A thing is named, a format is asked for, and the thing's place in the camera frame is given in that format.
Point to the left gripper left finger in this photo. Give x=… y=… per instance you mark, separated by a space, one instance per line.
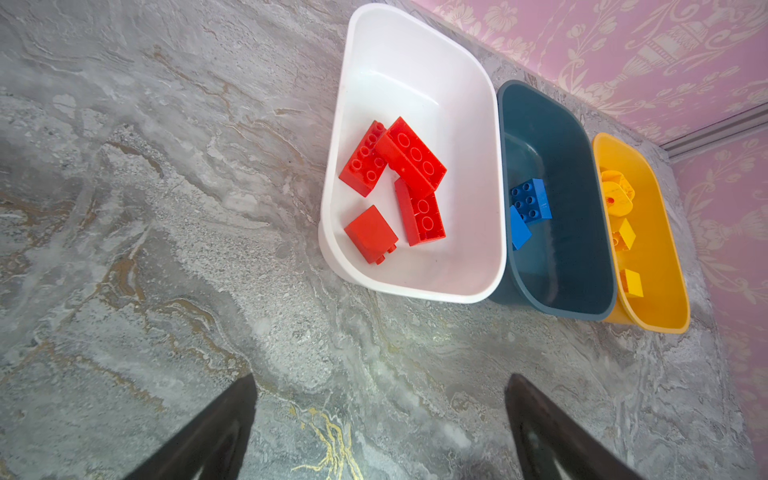
x=213 y=444

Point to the yellow lego cube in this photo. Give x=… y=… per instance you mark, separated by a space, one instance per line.
x=623 y=235

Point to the white plastic bin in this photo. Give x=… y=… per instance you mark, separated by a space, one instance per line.
x=395 y=65

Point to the small red lego brick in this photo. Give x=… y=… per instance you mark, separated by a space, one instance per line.
x=372 y=235

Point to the dark teal plastic bin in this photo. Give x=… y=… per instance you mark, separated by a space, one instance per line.
x=565 y=269

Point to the yellow rounded lego 120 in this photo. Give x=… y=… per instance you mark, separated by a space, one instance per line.
x=617 y=192

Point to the yellow plastic bin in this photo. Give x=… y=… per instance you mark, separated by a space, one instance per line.
x=665 y=305

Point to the blue lego brick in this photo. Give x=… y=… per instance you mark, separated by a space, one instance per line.
x=520 y=233
x=530 y=201

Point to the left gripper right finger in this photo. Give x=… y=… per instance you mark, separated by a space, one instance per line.
x=550 y=444

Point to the yellow lego brick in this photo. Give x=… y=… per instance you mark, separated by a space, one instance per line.
x=631 y=283

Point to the long red lego brick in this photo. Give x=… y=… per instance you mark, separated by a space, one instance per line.
x=365 y=167

